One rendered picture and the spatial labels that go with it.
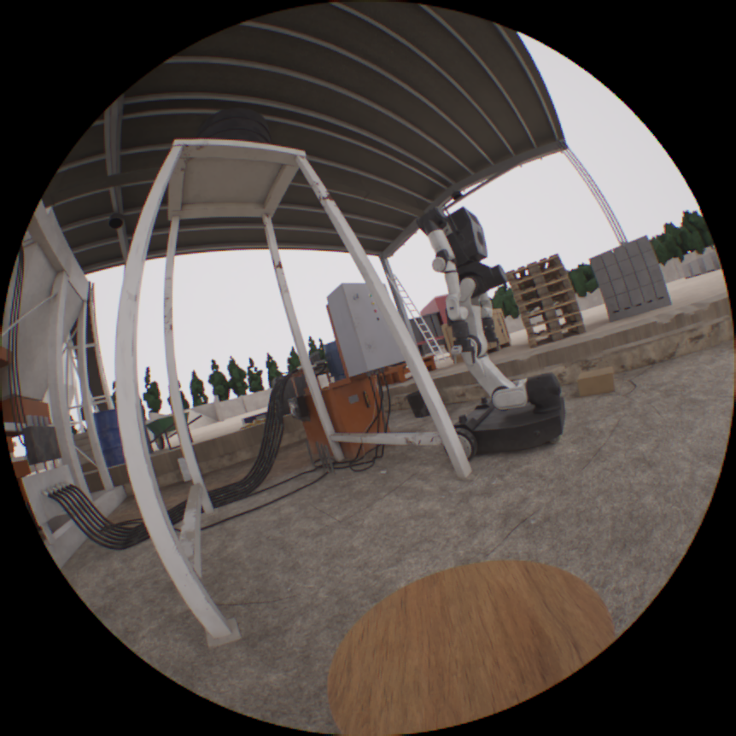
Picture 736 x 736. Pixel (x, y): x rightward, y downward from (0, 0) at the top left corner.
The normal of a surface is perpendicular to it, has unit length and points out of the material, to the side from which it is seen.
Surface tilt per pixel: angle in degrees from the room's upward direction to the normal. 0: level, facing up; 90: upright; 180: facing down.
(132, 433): 80
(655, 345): 101
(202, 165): 180
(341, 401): 90
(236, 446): 90
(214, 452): 90
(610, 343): 90
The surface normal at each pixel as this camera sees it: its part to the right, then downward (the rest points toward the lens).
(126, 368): 0.54, -0.36
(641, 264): -0.85, 0.25
